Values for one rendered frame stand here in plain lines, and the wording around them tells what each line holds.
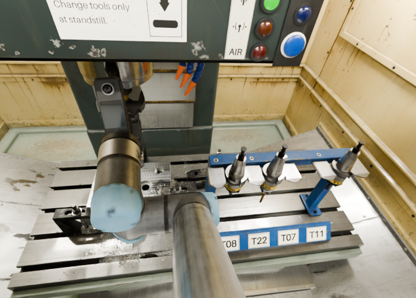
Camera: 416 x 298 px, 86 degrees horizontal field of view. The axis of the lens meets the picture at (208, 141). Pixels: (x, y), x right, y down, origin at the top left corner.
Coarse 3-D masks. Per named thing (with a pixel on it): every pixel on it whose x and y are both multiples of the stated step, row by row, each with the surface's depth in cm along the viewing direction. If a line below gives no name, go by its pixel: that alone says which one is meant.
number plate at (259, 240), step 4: (264, 232) 79; (268, 232) 79; (248, 236) 78; (252, 236) 78; (256, 236) 78; (260, 236) 78; (264, 236) 79; (268, 236) 79; (248, 240) 78; (252, 240) 78; (256, 240) 78; (260, 240) 78; (264, 240) 79; (268, 240) 79; (248, 244) 78; (252, 244) 78; (256, 244) 78; (260, 244) 79; (264, 244) 79; (268, 244) 79
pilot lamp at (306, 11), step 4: (304, 8) 29; (308, 8) 29; (300, 12) 29; (304, 12) 29; (308, 12) 29; (300, 16) 29; (304, 16) 29; (308, 16) 29; (300, 20) 30; (304, 20) 30
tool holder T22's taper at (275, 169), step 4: (276, 156) 59; (284, 156) 59; (272, 160) 61; (276, 160) 60; (280, 160) 59; (284, 160) 59; (272, 164) 61; (276, 164) 60; (280, 164) 60; (268, 168) 63; (272, 168) 61; (276, 168) 61; (280, 168) 60; (268, 172) 63; (272, 172) 62; (276, 172) 61; (280, 172) 62; (272, 176) 62; (276, 176) 62
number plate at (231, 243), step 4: (228, 236) 77; (232, 236) 77; (236, 236) 77; (224, 240) 76; (228, 240) 77; (232, 240) 77; (236, 240) 77; (224, 244) 77; (228, 244) 77; (232, 244) 77; (236, 244) 77; (228, 248) 77; (232, 248) 77; (236, 248) 77
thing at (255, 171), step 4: (252, 164) 66; (256, 164) 67; (248, 168) 65; (252, 168) 65; (256, 168) 66; (260, 168) 66; (248, 172) 64; (252, 172) 64; (256, 172) 64; (260, 172) 64; (248, 176) 63; (252, 176) 63; (256, 176) 63; (260, 176) 63; (248, 180) 62; (252, 180) 62; (256, 180) 62; (260, 180) 62; (264, 180) 62; (252, 184) 62; (256, 184) 62; (260, 184) 62
